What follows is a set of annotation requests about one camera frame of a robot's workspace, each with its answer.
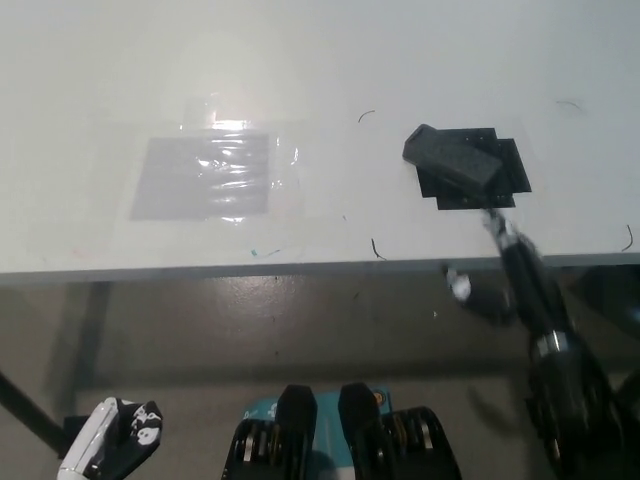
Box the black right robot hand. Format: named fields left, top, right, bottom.
left=442, top=207, right=640, bottom=480

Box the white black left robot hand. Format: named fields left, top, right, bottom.
left=57, top=396, right=165, bottom=480

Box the dark grey whiteboard eraser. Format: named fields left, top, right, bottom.
left=402, top=123, right=504, bottom=191

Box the black robot torso teal top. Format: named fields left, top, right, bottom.
left=222, top=382, right=464, bottom=480

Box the black floor foot plate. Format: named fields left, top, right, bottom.
left=62, top=414, right=99, bottom=459

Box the dark table leg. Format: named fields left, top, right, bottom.
left=569, top=264, right=640, bottom=329

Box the black tape patch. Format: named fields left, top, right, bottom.
left=417, top=127, right=534, bottom=211

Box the clear plastic film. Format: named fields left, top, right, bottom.
left=112, top=92, right=306, bottom=225

